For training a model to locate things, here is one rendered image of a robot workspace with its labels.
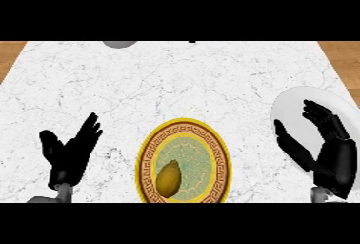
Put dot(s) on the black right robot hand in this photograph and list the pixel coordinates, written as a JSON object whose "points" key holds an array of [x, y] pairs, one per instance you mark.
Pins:
{"points": [[335, 158]]}

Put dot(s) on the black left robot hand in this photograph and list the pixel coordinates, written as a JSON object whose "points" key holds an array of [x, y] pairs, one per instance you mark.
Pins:
{"points": [[69, 155]]}

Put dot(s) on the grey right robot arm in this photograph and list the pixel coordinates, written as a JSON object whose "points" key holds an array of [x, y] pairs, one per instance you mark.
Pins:
{"points": [[320, 194]]}

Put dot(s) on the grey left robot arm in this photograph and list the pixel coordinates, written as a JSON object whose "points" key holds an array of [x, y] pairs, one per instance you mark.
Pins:
{"points": [[57, 194]]}

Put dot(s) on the white plate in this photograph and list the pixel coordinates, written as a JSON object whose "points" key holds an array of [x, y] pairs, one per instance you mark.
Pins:
{"points": [[299, 111]]}

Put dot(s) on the yellow-brown lemon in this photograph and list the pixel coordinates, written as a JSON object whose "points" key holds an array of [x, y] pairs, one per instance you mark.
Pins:
{"points": [[168, 179]]}

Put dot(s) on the yellow patterned plate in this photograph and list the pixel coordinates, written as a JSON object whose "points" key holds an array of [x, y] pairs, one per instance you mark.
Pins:
{"points": [[196, 152]]}

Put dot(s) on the grey round object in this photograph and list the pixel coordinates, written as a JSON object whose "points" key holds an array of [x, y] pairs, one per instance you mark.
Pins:
{"points": [[119, 44]]}

